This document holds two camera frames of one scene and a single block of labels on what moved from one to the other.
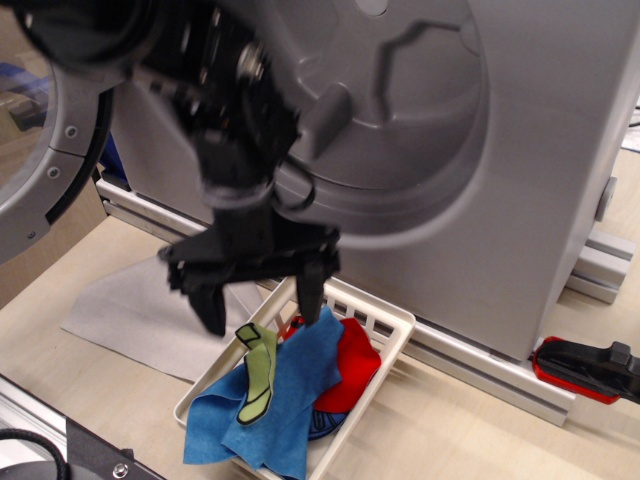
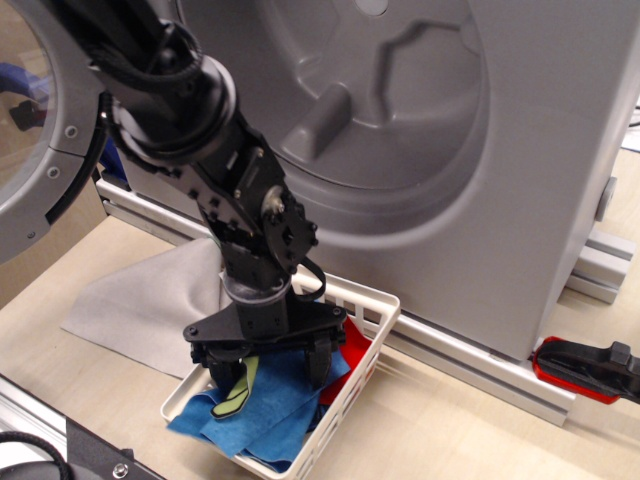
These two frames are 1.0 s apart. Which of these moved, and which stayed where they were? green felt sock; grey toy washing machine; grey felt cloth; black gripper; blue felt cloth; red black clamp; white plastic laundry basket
Moved: green felt sock; white plastic laundry basket; blue felt cloth; black gripper
Stayed: grey toy washing machine; grey felt cloth; red black clamp
